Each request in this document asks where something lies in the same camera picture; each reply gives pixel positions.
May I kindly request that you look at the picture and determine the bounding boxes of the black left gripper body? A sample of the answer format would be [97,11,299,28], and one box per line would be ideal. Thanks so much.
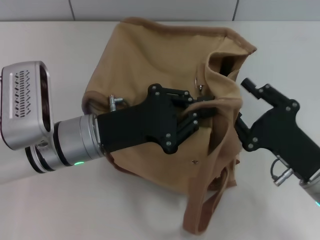
[96,83,201,154]

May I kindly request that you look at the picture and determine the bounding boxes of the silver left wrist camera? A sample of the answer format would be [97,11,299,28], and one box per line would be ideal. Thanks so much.
[1,60,55,151]

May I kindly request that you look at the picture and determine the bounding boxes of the khaki canvas food bag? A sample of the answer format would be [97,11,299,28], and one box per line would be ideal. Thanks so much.
[81,16,258,231]

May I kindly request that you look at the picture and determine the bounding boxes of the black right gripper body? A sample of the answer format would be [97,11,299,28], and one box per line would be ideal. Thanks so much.
[241,98,320,182]

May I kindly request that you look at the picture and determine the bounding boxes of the right gripper cable with plug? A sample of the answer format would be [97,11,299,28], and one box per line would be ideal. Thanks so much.
[270,156,296,187]

